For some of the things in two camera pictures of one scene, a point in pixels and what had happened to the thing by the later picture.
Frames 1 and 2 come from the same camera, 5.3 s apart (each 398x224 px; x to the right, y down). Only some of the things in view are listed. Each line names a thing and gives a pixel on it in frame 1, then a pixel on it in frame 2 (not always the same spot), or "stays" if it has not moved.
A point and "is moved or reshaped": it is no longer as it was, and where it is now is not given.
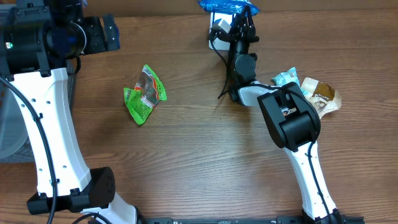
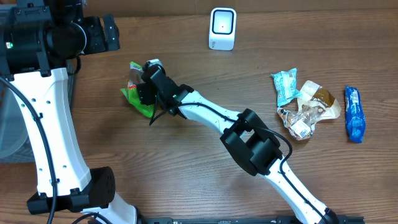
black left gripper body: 96,41 stays
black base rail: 334,219 stays
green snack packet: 143,98 is moved or reshaped
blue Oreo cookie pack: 227,6 → 355,117
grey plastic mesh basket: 15,144 stays
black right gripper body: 243,38 → 150,93
